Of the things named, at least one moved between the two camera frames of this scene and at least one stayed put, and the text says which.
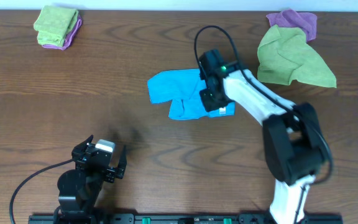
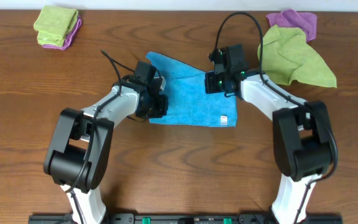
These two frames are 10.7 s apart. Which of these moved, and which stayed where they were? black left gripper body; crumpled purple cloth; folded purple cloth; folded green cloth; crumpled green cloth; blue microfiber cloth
Moved: blue microfiber cloth; black left gripper body
Stayed: folded green cloth; folded purple cloth; crumpled purple cloth; crumpled green cloth
